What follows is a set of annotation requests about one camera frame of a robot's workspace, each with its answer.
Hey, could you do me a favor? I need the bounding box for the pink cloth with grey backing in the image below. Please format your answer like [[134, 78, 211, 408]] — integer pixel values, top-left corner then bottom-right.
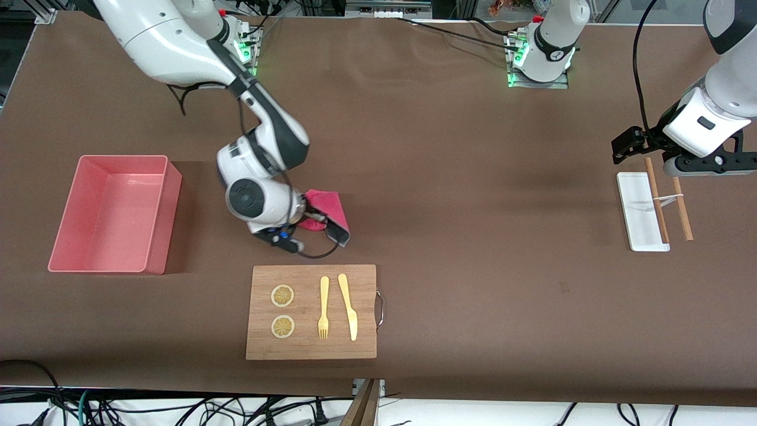
[[297, 189, 351, 234]]

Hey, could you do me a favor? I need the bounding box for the white rectangular tray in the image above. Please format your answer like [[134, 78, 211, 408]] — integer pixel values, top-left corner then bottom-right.
[[617, 172, 671, 253]]

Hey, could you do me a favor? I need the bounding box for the yellow plastic fork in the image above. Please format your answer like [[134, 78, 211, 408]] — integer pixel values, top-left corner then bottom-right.
[[318, 276, 330, 340]]

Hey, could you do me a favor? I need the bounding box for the yellow plastic knife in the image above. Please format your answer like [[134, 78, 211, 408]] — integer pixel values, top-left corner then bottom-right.
[[338, 273, 358, 342]]

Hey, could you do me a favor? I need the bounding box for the wooden cutting board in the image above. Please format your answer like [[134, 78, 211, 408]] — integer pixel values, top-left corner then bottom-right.
[[245, 264, 377, 360]]

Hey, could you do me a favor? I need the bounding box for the wooden beam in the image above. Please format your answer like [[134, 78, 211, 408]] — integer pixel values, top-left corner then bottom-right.
[[340, 379, 380, 426]]

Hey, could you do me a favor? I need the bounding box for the pink plastic bin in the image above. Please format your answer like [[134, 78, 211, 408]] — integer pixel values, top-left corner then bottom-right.
[[47, 155, 183, 275]]

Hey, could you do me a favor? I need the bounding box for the grey electronics box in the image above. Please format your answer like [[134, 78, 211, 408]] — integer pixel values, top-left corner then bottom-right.
[[346, 0, 432, 18]]

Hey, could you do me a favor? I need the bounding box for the short black table cable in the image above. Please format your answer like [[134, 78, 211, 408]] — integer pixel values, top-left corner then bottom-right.
[[470, 17, 515, 36]]

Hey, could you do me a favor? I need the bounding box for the metal table bracket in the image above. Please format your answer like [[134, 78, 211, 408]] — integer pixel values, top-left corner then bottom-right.
[[352, 379, 386, 398]]

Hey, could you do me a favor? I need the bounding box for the long black table cable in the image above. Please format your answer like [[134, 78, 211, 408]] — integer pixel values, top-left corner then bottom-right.
[[390, 17, 524, 54]]

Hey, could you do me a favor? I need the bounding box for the black floor cable loop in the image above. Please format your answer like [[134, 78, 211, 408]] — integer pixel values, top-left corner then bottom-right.
[[0, 359, 63, 426]]

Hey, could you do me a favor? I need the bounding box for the aluminium frame profile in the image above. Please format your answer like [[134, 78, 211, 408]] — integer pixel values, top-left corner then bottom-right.
[[34, 0, 61, 25]]

